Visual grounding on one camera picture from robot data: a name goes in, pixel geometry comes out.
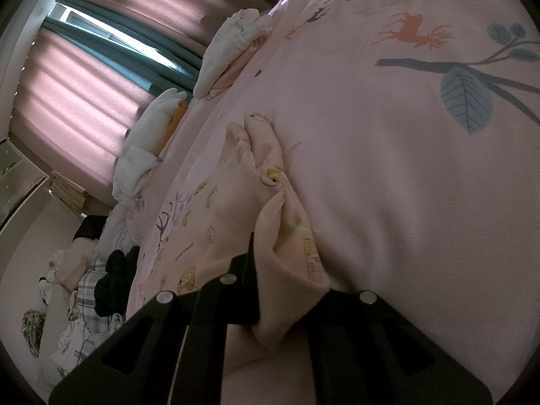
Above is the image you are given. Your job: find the orange cloth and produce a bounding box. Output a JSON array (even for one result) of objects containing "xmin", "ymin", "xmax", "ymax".
[{"xmin": 156, "ymin": 100, "xmax": 190, "ymax": 157}]

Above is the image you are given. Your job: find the teal curtain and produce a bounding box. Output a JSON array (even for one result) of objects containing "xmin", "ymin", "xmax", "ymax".
[{"xmin": 40, "ymin": 0, "xmax": 204, "ymax": 93}]

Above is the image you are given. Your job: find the pile of light clothes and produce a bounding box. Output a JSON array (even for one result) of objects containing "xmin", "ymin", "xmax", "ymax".
[{"xmin": 38, "ymin": 316, "xmax": 124, "ymax": 382}]

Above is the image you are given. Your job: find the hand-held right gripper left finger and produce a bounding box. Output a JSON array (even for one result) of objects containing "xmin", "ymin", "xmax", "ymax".
[{"xmin": 48, "ymin": 232, "xmax": 260, "ymax": 405}]

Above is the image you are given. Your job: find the pink printed bed cover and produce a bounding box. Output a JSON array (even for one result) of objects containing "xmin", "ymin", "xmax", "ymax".
[{"xmin": 101, "ymin": 0, "xmax": 540, "ymax": 405}]

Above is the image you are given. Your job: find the dark object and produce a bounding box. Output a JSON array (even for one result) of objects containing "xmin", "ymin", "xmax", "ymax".
[{"xmin": 74, "ymin": 215, "xmax": 109, "ymax": 242}]

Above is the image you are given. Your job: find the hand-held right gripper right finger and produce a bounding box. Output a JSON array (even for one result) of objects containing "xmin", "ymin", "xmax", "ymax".
[{"xmin": 306, "ymin": 289, "xmax": 493, "ymax": 405}]

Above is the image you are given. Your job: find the pale pink bear print garment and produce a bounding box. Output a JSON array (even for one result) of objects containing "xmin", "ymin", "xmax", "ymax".
[{"xmin": 137, "ymin": 112, "xmax": 333, "ymax": 353}]

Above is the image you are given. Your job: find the glass door cabinet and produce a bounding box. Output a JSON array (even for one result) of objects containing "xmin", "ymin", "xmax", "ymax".
[{"xmin": 0, "ymin": 139, "xmax": 50, "ymax": 229}]

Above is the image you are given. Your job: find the black cloth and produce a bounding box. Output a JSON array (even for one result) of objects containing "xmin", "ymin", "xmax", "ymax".
[{"xmin": 93, "ymin": 245, "xmax": 141, "ymax": 317}]

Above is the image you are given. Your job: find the white crumpled cloth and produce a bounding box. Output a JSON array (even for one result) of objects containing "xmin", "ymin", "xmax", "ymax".
[{"xmin": 112, "ymin": 145, "xmax": 160, "ymax": 209}]

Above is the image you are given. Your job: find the pink cushion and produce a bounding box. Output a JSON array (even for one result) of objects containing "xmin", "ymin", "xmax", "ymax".
[{"xmin": 58, "ymin": 236, "xmax": 99, "ymax": 288}]

